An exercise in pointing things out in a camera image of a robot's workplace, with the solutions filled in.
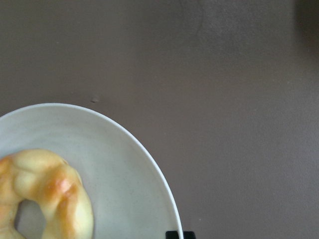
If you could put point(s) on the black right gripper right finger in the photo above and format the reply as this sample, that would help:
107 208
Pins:
188 235

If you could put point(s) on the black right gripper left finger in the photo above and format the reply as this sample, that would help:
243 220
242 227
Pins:
171 235

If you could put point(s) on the white round plate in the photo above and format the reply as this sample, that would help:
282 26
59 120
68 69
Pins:
130 196

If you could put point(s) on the glazed twisted donut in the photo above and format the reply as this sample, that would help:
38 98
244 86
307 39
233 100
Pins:
46 178

